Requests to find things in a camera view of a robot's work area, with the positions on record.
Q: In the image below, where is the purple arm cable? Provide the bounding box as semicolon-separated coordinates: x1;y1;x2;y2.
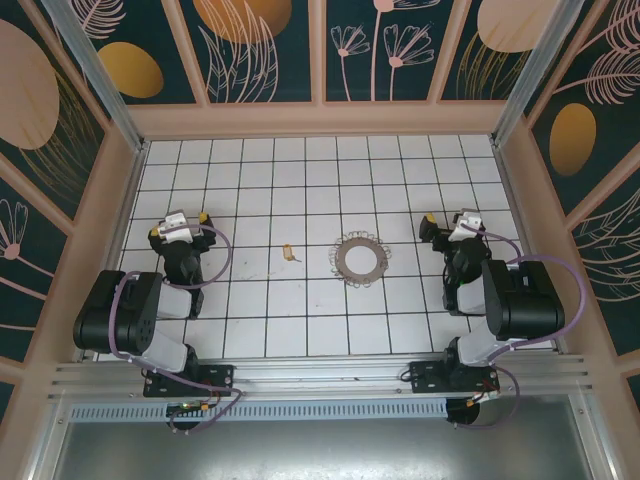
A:
462;224;587;431
108;223;246;435

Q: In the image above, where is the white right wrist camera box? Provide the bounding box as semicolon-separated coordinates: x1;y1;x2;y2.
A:
448;208;484;245

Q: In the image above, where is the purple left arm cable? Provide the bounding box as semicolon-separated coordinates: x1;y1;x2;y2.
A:
108;223;246;435

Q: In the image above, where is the aluminium mounting rail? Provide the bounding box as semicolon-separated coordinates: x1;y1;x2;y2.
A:
49;355;591;401

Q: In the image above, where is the grey metal sheet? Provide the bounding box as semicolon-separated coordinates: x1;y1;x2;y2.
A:
49;394;616;480

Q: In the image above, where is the small green circuit board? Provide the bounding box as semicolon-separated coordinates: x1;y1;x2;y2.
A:
167;399;211;416

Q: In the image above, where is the slotted grey cable duct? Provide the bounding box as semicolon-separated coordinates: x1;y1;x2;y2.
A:
67;397;449;421

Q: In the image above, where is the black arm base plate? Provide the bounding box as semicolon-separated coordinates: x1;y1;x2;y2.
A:
143;363;236;399
408;360;501;395

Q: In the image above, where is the aluminium frame post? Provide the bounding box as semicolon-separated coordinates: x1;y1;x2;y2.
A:
42;0;151;154
489;0;574;146

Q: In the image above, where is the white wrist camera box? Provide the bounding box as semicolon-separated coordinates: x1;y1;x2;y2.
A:
448;208;484;245
158;211;195;246

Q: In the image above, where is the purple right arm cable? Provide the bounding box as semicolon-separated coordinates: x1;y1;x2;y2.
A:
462;224;587;431

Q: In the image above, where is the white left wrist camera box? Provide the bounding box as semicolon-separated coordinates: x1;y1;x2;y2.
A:
158;211;195;246

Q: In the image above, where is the silver beaded bracelet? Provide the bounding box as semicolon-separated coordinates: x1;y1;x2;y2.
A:
328;229;392;290

